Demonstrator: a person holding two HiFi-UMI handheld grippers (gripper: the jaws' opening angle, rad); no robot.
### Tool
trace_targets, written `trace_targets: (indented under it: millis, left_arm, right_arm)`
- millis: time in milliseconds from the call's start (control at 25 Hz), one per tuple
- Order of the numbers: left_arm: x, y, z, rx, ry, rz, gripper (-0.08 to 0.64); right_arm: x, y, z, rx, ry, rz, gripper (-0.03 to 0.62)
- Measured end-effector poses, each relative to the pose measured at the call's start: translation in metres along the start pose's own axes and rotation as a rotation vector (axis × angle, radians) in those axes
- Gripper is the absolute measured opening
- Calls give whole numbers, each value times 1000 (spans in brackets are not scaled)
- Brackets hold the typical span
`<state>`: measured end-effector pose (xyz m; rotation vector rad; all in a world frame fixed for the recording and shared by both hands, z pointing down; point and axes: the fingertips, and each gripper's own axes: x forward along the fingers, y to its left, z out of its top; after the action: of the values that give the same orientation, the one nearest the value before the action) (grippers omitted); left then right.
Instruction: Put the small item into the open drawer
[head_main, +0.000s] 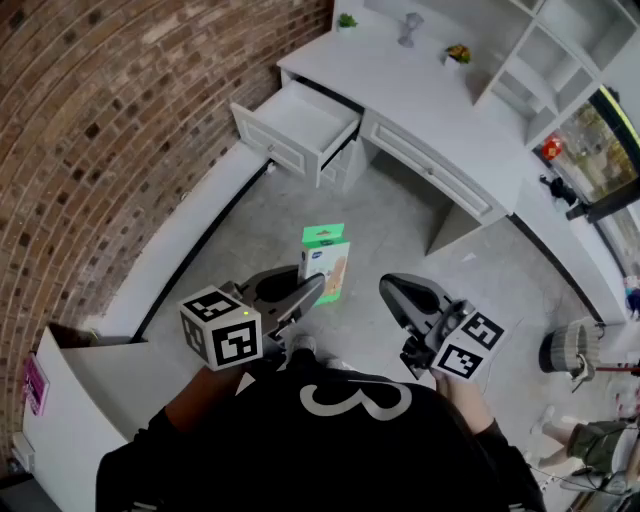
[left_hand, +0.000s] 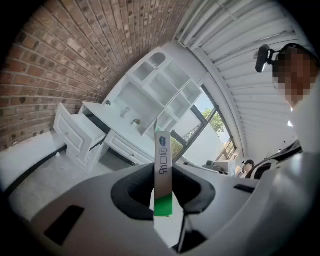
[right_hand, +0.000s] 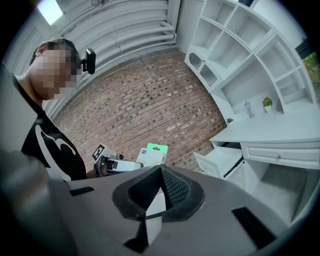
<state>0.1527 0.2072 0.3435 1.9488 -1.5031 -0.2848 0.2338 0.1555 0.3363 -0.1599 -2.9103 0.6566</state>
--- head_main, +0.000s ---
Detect white window ledge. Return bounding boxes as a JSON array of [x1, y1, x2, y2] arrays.
[[509, 144, 634, 326]]

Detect person's white shoe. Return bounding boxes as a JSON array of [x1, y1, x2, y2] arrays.
[[287, 334, 319, 357]]

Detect white shelf unit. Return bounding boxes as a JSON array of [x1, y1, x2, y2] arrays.
[[469, 0, 640, 147]]

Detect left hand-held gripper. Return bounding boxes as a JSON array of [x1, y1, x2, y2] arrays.
[[179, 264, 327, 372]]

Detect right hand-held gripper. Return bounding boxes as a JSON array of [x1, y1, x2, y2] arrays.
[[378, 272, 507, 384]]

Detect white desk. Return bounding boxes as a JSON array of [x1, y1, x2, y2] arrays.
[[277, 27, 526, 257]]

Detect deep white drawer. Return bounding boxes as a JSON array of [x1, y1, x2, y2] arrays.
[[230, 78, 363, 189]]

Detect black window frame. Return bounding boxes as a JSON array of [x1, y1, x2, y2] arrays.
[[564, 85, 640, 224]]

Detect pink sign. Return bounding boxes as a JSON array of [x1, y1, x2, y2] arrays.
[[22, 352, 51, 418]]

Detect person's left forearm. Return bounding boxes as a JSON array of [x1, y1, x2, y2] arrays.
[[164, 365, 251, 432]]

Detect green and white product box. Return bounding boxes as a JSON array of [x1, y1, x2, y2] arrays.
[[298, 223, 352, 307]]

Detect grey glass table lamp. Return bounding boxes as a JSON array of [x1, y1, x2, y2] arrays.
[[397, 12, 426, 49]]

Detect white cabinet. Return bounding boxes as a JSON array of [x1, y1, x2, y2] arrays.
[[22, 324, 151, 512]]

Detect person's black printed shirt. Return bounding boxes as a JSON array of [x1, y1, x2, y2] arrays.
[[94, 348, 547, 512]]

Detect colourful small items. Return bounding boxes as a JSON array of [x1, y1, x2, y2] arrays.
[[622, 273, 640, 321]]

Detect person's right forearm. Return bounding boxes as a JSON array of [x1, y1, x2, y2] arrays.
[[433, 372, 497, 437]]

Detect yellow flowers in white pot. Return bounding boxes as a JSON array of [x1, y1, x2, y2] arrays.
[[441, 43, 473, 68]]

